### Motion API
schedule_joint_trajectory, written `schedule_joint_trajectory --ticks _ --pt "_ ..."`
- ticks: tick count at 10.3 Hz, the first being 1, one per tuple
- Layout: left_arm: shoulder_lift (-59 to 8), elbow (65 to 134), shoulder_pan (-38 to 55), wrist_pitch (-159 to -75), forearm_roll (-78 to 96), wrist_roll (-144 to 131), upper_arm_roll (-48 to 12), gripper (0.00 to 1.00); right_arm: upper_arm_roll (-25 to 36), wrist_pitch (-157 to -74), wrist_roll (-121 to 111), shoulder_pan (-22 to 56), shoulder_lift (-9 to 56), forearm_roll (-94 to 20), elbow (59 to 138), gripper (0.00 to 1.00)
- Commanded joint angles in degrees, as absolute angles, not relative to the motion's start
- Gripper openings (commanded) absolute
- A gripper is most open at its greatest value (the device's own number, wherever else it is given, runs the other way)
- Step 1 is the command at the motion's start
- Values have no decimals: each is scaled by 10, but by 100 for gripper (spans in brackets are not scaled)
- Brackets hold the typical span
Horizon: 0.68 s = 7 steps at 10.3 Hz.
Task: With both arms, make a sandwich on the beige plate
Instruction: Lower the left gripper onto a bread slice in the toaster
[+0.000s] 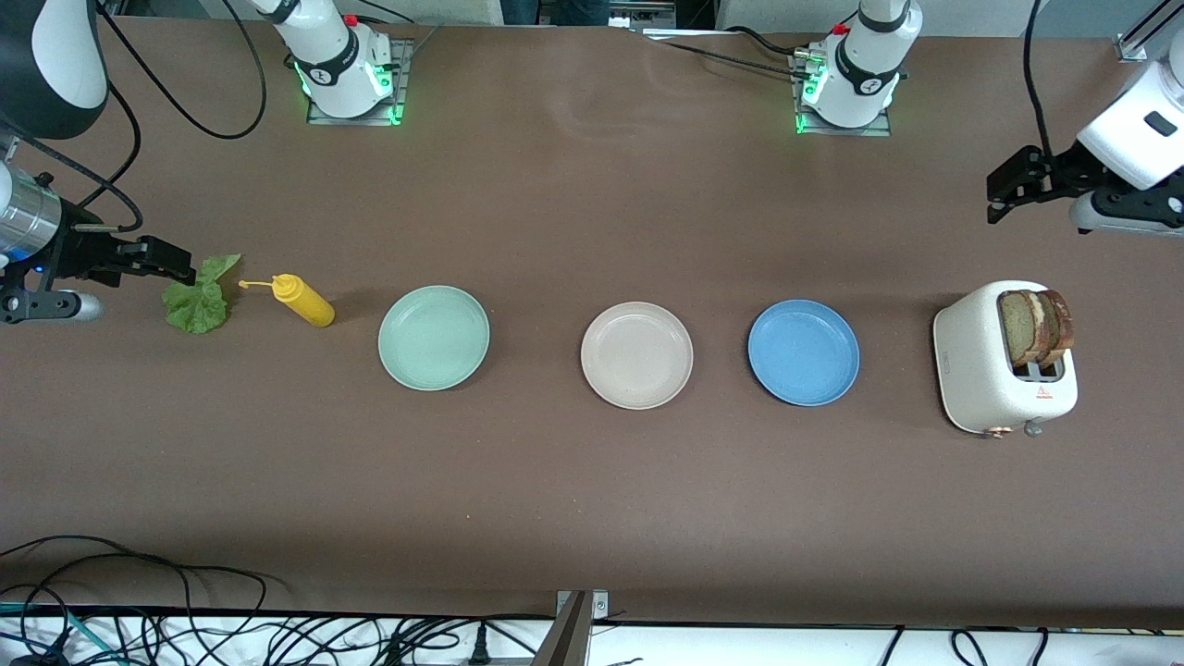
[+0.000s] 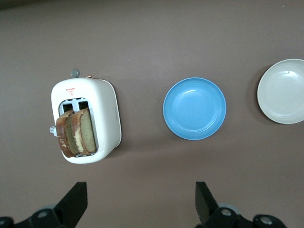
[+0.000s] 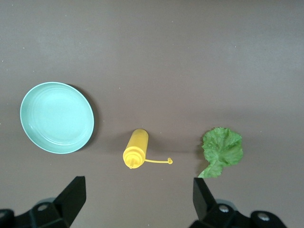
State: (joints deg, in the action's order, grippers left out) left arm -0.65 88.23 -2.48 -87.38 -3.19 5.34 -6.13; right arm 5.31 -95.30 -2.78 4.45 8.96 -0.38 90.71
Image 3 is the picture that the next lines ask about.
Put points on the yellow mustard squeeze bottle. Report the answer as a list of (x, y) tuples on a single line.
[(137, 147)]

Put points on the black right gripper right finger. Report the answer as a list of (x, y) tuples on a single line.
[(206, 209)]

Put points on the mint green plate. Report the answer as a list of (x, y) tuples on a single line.
[(57, 117)]

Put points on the green lettuce leaf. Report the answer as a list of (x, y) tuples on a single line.
[(223, 149)]

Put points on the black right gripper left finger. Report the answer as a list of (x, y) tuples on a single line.
[(69, 206)]

